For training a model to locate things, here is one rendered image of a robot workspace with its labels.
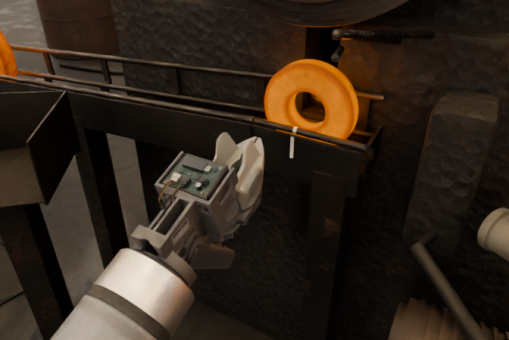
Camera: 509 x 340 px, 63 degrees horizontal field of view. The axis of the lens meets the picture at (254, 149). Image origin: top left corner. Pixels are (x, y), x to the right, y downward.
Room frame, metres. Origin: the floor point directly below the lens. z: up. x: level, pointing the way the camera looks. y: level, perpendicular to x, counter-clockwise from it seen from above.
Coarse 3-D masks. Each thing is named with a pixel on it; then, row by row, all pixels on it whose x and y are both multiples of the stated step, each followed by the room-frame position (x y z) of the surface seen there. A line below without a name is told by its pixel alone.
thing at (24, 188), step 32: (0, 96) 0.73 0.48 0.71; (32, 96) 0.74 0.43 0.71; (64, 96) 0.73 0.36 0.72; (0, 128) 0.73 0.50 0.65; (32, 128) 0.74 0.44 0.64; (64, 128) 0.69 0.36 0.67; (0, 160) 0.69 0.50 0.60; (32, 160) 0.54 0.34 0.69; (64, 160) 0.65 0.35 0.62; (0, 192) 0.58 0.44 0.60; (32, 192) 0.57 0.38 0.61; (0, 224) 0.60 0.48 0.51; (32, 224) 0.62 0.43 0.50; (32, 256) 0.60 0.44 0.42; (32, 288) 0.60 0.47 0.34; (64, 288) 0.65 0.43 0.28; (64, 320) 0.61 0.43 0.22
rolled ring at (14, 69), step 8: (0, 32) 1.04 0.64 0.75; (0, 40) 1.03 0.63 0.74; (0, 48) 1.01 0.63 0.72; (8, 48) 1.03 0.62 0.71; (0, 56) 1.01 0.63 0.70; (8, 56) 1.02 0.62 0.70; (0, 64) 1.02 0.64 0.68; (8, 64) 1.02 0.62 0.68; (16, 64) 1.04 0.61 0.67; (0, 72) 1.02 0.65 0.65; (8, 72) 1.02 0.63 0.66; (16, 72) 1.04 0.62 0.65
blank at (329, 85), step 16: (288, 64) 0.66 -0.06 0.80; (304, 64) 0.62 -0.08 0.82; (320, 64) 0.62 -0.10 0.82; (272, 80) 0.64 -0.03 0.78; (288, 80) 0.63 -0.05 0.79; (304, 80) 0.62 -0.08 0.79; (320, 80) 0.60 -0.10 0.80; (336, 80) 0.59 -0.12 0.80; (272, 96) 0.64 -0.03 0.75; (288, 96) 0.63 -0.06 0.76; (320, 96) 0.60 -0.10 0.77; (336, 96) 0.59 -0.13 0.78; (352, 96) 0.59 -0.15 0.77; (272, 112) 0.64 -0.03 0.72; (288, 112) 0.63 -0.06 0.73; (336, 112) 0.59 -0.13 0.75; (352, 112) 0.58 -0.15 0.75; (304, 128) 0.62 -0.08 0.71; (320, 128) 0.60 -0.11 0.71; (336, 128) 0.59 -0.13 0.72; (352, 128) 0.58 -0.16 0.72
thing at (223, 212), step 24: (168, 168) 0.38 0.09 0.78; (192, 168) 0.37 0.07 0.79; (216, 168) 0.37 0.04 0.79; (168, 192) 0.34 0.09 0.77; (192, 192) 0.34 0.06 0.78; (216, 192) 0.34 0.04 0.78; (168, 216) 0.32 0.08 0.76; (192, 216) 0.33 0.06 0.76; (216, 216) 0.33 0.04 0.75; (144, 240) 0.30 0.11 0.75; (168, 240) 0.29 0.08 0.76; (192, 240) 0.33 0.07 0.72; (216, 240) 0.35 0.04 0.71; (168, 264) 0.28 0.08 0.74
